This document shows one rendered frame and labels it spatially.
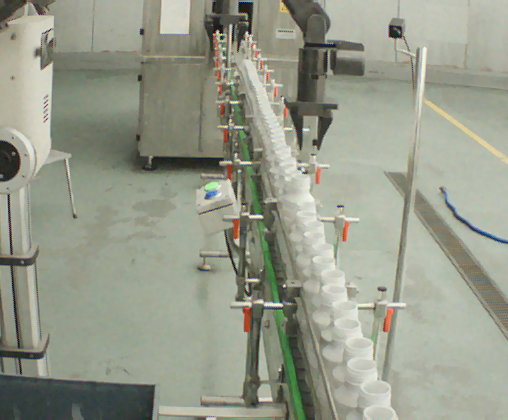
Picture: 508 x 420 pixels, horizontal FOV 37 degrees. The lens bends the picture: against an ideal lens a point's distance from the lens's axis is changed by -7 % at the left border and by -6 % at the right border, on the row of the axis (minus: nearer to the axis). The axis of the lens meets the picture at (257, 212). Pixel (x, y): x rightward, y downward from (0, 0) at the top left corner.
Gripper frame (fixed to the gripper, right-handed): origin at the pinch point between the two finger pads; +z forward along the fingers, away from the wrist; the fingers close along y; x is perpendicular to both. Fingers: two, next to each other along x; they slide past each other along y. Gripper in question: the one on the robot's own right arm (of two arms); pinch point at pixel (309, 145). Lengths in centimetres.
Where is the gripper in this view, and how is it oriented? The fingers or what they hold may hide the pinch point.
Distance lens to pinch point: 158.8
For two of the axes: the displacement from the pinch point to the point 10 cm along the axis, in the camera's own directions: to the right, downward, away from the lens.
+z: -0.3, 9.5, 3.0
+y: 10.0, 0.1, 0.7
